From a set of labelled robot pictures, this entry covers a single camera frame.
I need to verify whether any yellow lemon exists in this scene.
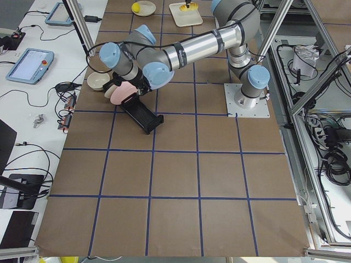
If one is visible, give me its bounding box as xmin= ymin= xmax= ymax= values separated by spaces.
xmin=131 ymin=2 xmax=141 ymax=14

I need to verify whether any yellow sliced bread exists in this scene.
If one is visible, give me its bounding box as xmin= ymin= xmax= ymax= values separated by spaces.
xmin=179 ymin=2 xmax=199 ymax=12

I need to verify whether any small metal clamp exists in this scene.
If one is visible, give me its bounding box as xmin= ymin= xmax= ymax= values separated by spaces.
xmin=33 ymin=114 xmax=44 ymax=128

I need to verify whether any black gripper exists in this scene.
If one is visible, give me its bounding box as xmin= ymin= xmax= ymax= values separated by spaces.
xmin=112 ymin=71 xmax=151 ymax=96

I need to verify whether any black dish rack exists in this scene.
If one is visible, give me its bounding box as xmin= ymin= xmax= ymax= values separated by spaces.
xmin=103 ymin=79 xmax=165 ymax=135

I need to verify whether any aluminium frame post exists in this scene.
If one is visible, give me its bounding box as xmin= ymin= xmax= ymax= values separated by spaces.
xmin=63 ymin=0 xmax=96 ymax=56

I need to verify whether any beige bowl with lemon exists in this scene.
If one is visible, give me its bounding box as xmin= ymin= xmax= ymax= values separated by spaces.
xmin=133 ymin=1 xmax=156 ymax=17

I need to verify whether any black camera stand base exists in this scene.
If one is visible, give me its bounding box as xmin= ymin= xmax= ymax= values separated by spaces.
xmin=1 ymin=174 xmax=44 ymax=210

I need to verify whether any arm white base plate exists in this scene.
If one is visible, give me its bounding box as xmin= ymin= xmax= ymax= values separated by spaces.
xmin=224 ymin=83 xmax=270 ymax=118

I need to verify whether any pink plate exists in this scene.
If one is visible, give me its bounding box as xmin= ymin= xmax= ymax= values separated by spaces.
xmin=110 ymin=82 xmax=137 ymax=105

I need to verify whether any beige plate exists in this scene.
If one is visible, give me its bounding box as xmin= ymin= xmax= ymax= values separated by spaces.
xmin=104 ymin=84 xmax=117 ymax=99

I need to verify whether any far blue teach pendant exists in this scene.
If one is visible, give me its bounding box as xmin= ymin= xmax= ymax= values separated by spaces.
xmin=45 ymin=2 xmax=73 ymax=26

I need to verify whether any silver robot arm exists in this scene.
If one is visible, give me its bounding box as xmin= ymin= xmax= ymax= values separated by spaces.
xmin=99 ymin=1 xmax=270 ymax=109

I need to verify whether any black power adapter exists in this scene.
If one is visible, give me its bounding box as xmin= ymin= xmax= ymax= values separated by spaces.
xmin=84 ymin=15 xmax=102 ymax=23

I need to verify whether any near blue teach pendant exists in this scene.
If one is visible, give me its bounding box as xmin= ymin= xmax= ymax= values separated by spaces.
xmin=5 ymin=48 xmax=55 ymax=84

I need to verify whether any blue teach pendant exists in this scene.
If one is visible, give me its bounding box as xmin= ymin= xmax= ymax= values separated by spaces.
xmin=45 ymin=2 xmax=73 ymax=26
xmin=5 ymin=48 xmax=55 ymax=84

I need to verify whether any cream rectangular tray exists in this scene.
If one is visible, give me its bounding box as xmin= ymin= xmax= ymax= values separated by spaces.
xmin=169 ymin=3 xmax=203 ymax=27

